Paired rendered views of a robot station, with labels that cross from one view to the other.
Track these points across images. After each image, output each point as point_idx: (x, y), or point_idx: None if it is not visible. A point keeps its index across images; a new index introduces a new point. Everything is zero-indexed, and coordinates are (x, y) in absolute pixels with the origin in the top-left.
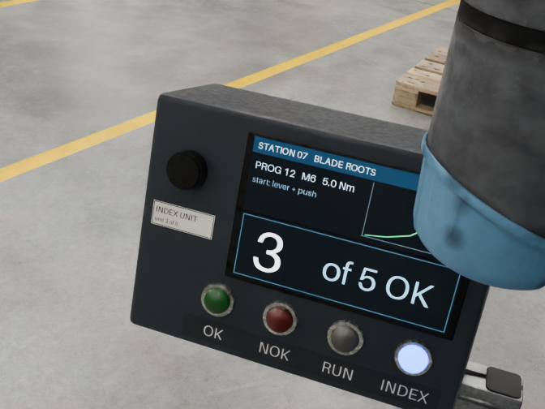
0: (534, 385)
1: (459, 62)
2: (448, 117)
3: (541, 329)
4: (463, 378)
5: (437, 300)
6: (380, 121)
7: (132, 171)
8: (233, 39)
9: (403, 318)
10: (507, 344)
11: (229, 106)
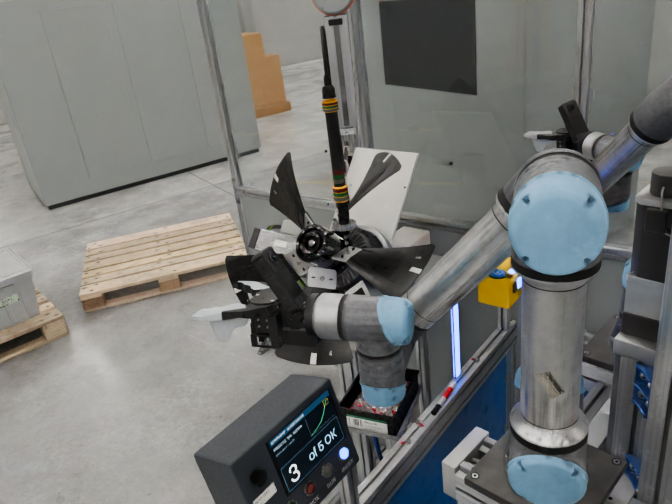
0: (194, 476)
1: (379, 367)
2: (381, 378)
3: (159, 449)
4: None
5: (337, 430)
6: (259, 403)
7: None
8: None
9: (334, 445)
10: (157, 475)
11: (252, 443)
